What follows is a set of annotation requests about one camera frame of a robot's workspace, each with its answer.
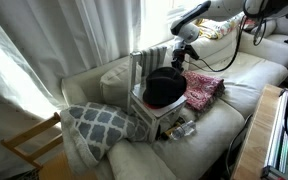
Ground light wooden table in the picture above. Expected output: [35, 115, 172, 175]
[230, 84, 281, 180]

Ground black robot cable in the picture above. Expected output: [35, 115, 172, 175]
[183, 0, 272, 73]

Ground yellow black object under chair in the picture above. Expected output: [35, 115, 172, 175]
[160, 117, 185, 140]

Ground striped cloth on chair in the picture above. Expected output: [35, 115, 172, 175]
[139, 46, 167, 76]

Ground wooden folding chair frame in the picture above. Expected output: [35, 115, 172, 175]
[0, 113, 63, 169]

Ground red sequin hat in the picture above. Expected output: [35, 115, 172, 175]
[144, 102, 163, 109]

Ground grey white patterned pillow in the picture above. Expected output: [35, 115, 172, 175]
[60, 102, 149, 172]

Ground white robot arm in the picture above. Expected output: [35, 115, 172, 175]
[170, 0, 288, 71]

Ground cream back cushion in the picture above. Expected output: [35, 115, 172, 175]
[100, 62, 129, 109]

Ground clear plastic water bottle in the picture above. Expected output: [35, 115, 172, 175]
[170, 121, 196, 140]

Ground dark grey fedora hat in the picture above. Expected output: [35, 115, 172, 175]
[143, 67, 187, 107]

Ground floral cushion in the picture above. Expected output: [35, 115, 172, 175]
[195, 12, 244, 39]

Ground cream fabric sofa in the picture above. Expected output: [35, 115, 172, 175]
[61, 30, 288, 180]

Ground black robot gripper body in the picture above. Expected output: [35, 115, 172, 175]
[171, 42, 199, 72]

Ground red patterned folded blanket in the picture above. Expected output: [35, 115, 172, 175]
[182, 71, 225, 112]

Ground white curtain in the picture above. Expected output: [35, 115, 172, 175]
[0, 0, 198, 174]

